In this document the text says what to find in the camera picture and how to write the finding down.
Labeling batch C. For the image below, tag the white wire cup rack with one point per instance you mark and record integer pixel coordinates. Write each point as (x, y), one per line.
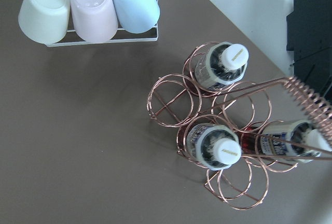
(70, 29)

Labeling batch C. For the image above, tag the blue plastic cup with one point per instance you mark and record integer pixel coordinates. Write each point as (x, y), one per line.
(137, 16)

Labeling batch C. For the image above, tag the white plastic cup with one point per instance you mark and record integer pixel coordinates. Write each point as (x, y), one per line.
(44, 21)

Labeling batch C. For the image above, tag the copper wire bottle basket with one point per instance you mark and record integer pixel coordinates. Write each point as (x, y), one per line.
(178, 101)

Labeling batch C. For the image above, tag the pink plastic cup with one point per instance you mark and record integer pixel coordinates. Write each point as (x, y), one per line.
(95, 21)

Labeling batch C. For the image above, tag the tea bottle white cap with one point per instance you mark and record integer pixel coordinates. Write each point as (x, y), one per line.
(224, 64)
(296, 141)
(214, 146)

